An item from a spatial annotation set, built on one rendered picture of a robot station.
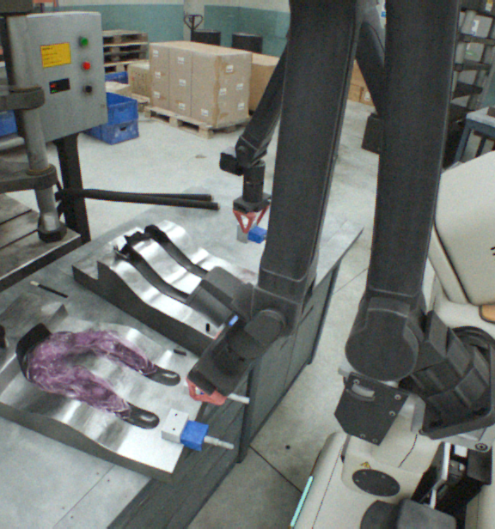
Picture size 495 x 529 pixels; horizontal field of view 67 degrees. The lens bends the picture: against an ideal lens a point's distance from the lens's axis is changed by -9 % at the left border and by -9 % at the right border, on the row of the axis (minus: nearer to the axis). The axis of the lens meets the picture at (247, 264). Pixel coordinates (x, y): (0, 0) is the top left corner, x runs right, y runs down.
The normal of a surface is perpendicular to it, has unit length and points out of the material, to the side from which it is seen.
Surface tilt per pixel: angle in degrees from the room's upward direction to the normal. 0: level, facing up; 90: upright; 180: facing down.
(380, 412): 90
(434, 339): 37
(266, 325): 90
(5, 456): 0
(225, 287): 21
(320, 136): 90
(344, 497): 0
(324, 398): 0
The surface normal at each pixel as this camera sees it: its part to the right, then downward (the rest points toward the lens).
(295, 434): 0.08, -0.80
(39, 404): -0.19, -0.83
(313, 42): -0.47, 0.55
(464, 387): -0.02, 0.17
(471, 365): -0.67, -0.73
